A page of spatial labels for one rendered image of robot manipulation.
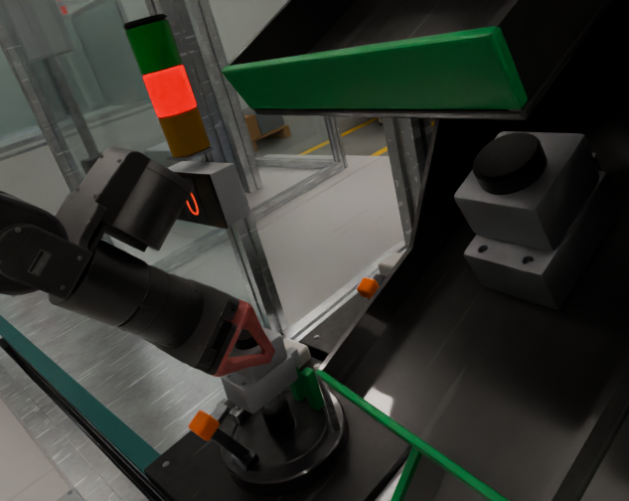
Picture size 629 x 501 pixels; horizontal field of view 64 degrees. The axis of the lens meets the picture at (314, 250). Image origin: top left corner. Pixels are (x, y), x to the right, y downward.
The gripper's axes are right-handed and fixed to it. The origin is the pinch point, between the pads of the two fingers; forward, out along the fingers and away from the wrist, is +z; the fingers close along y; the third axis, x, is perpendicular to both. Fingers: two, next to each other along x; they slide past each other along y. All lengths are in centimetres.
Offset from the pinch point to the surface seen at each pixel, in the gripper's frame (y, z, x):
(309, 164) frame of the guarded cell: 98, 78, -68
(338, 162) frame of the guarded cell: 83, 76, -68
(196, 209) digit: 18.2, -2.0, -12.8
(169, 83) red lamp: 16.7, -13.3, -23.1
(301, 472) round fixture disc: -6.2, 7.1, 8.9
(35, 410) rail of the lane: 40.7, 2.2, 21.6
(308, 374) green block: -1.9, 7.3, 0.2
